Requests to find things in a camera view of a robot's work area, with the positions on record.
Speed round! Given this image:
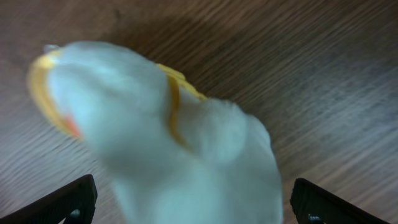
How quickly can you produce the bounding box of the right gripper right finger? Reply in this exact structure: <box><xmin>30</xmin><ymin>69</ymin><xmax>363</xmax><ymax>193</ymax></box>
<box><xmin>290</xmin><ymin>178</ymin><xmax>388</xmax><ymax>224</ymax></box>

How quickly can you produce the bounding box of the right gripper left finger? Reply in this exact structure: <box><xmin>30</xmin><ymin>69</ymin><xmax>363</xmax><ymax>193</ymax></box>
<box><xmin>1</xmin><ymin>174</ymin><xmax>98</xmax><ymax>224</ymax></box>

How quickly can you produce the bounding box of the white plush duck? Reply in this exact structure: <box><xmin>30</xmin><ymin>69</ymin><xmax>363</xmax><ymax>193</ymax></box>
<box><xmin>29</xmin><ymin>41</ymin><xmax>284</xmax><ymax>223</ymax></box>

